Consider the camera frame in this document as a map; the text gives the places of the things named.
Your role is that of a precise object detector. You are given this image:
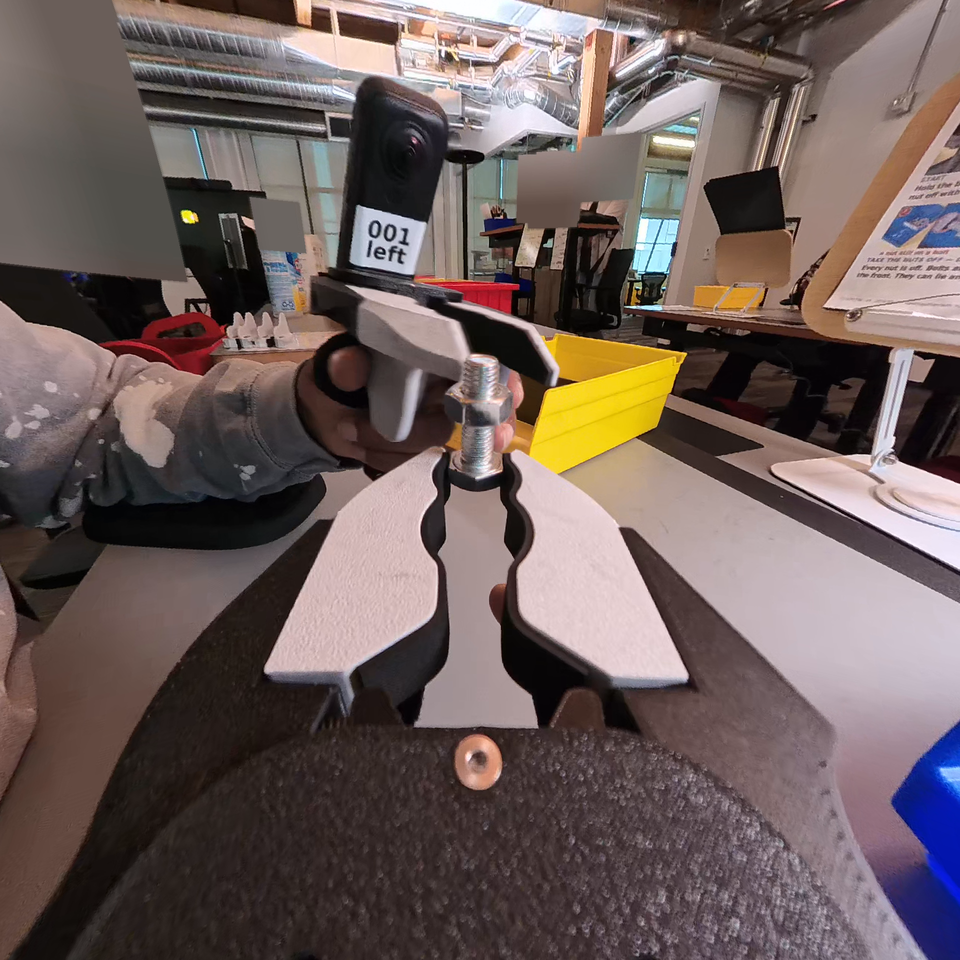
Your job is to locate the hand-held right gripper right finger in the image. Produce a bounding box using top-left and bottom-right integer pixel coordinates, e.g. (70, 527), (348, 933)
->
(499, 448), (691, 691)

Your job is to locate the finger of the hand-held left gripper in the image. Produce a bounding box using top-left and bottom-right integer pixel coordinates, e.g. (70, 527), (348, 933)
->
(429, 298), (561, 387)
(351, 287), (474, 384)

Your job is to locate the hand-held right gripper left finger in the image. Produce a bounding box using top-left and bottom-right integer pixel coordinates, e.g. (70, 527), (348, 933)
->
(262, 447), (453, 714)

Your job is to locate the steel hex nut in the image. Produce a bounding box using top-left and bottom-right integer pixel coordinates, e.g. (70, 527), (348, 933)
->
(442, 386), (516, 430)

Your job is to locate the steel hex bolt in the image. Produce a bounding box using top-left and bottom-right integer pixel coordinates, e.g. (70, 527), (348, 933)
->
(448, 354), (505, 479)

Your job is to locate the blue plastic bin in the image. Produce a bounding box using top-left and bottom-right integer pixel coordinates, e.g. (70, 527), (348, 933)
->
(891, 721), (960, 901)

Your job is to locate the person's left forearm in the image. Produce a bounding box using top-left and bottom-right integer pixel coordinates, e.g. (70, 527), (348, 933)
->
(0, 300), (339, 526)

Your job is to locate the person's left hand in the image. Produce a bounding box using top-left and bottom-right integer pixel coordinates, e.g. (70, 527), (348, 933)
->
(296, 345), (526, 477)

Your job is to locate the red plastic bin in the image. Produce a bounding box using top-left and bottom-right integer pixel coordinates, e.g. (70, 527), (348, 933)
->
(416, 277), (520, 316)

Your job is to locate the black floor lamp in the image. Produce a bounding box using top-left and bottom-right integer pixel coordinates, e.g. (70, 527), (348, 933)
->
(448, 148), (485, 280)

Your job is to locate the black office chair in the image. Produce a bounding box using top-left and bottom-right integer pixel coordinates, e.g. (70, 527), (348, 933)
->
(558, 247), (635, 335)

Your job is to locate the white blue wipes canister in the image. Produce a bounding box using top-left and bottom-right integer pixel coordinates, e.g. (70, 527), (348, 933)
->
(262, 249), (309, 315)

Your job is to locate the black machine cabinet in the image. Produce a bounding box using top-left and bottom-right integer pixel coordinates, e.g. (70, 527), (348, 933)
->
(163, 178), (260, 301)

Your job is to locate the wooden top office desk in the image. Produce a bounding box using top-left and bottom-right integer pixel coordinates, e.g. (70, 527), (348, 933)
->
(624, 303), (894, 444)

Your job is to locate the wooden board with black panel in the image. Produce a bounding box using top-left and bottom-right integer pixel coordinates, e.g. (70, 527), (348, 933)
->
(703, 166), (794, 312)

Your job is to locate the instruction board on white stand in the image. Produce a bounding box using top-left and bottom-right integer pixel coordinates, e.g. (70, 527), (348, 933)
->
(771, 75), (960, 573)

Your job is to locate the silver air duct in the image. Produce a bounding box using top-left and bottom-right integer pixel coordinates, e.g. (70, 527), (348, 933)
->
(607, 30), (815, 85)
(120, 15), (354, 106)

